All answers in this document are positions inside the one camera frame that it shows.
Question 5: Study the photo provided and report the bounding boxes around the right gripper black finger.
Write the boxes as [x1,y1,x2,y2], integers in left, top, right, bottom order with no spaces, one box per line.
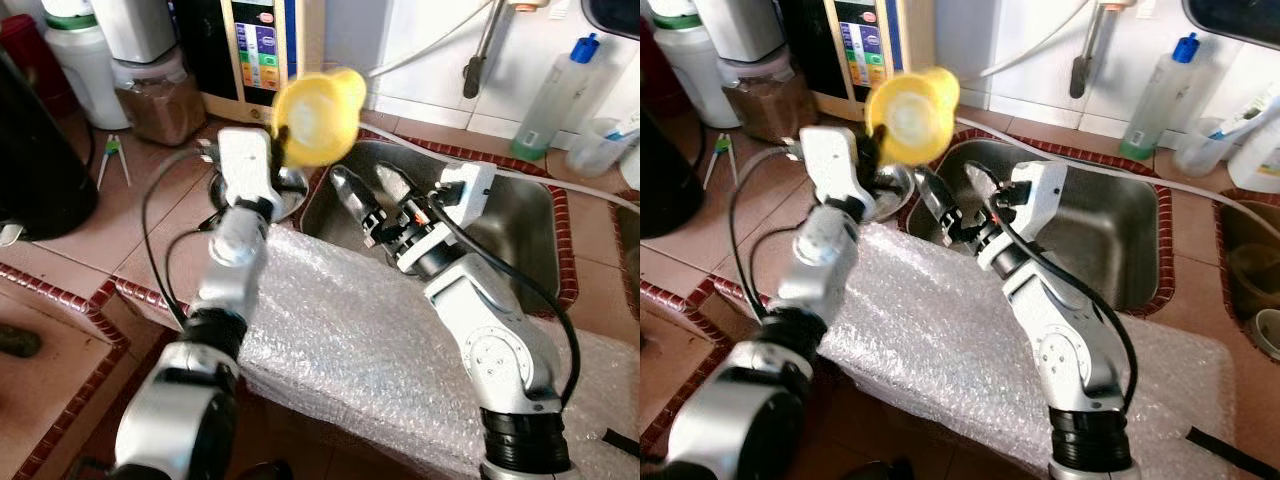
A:
[964,161,1005,207]
[914,167,964,244]
[329,164,380,247]
[374,162,420,214]

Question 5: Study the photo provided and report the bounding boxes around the round steel bowl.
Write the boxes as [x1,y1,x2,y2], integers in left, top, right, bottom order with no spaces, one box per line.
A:
[855,160,916,216]
[208,165,309,223]

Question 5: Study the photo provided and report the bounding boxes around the yellow plastic lid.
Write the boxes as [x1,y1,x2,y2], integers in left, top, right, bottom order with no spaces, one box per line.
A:
[865,68,961,166]
[270,68,368,168]

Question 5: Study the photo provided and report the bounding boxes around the cream water ionizer appliance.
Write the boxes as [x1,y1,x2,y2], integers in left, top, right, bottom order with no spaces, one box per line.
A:
[778,0,936,123]
[172,0,326,123]

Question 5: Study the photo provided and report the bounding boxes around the empty steel sink basin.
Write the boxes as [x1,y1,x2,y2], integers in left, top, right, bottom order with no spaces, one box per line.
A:
[298,140,561,311]
[905,138,1161,311]

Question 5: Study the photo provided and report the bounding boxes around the clear bubble wrap sheet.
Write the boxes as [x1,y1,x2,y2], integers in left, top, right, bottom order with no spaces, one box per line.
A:
[225,225,641,480]
[815,222,1241,480]

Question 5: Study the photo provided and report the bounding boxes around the clear jar brown contents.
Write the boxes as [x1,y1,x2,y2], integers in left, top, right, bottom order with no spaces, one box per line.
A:
[720,48,816,143]
[112,48,208,147]

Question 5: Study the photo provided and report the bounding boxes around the small green white tongs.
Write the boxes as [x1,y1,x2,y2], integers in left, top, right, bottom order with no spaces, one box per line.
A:
[703,135,741,191]
[97,135,133,191]

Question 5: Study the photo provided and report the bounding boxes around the steel faucet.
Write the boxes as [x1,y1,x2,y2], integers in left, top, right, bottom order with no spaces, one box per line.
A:
[462,0,506,99]
[1068,0,1119,99]

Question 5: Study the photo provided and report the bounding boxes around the clear bottle blue cap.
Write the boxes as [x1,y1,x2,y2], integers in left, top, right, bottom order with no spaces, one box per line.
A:
[512,33,604,161]
[1120,33,1201,161]

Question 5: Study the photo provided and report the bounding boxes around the white plastic canister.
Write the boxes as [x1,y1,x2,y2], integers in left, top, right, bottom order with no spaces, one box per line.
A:
[92,0,179,63]
[693,0,786,61]

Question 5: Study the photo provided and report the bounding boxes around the clear plastic cup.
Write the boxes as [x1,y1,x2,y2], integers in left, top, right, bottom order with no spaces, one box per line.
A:
[567,115,641,179]
[1172,110,1261,176]

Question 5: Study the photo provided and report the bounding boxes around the black kettle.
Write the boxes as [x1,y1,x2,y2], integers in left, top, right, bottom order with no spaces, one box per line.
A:
[0,45,99,241]
[640,105,701,239]

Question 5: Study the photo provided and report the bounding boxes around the dark red container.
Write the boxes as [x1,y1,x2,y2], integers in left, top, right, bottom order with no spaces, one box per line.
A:
[0,12,71,111]
[640,20,691,116]

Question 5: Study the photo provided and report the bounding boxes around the black hanging pan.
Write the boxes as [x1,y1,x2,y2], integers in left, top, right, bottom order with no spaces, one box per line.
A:
[1180,0,1280,51]
[580,0,641,41]

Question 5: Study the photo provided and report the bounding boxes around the white ceramic cup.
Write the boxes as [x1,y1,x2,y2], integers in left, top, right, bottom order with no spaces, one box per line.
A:
[1250,308,1280,361]

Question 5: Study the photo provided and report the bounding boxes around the dark oblong object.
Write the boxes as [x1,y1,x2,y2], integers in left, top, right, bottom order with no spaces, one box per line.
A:
[0,322,43,359]

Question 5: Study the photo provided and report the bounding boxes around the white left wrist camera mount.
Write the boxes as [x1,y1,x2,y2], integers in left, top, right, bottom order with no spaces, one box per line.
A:
[800,126,881,206]
[215,127,284,206]

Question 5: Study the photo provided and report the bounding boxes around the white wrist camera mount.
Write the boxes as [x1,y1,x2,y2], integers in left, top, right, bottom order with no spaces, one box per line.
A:
[395,160,498,273]
[215,127,284,206]
[800,126,881,206]
[975,160,1069,273]

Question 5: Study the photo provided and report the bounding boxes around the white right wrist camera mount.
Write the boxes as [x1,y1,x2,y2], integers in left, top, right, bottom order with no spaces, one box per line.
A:
[395,160,498,273]
[975,160,1069,273]

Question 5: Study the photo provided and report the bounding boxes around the white water hose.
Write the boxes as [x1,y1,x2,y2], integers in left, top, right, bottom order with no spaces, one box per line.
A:
[975,0,1096,81]
[368,0,496,81]
[955,115,1280,206]
[360,120,641,213]

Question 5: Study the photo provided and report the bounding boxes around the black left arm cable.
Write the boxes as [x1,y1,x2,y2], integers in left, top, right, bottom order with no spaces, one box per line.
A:
[727,148,813,321]
[138,148,226,331]

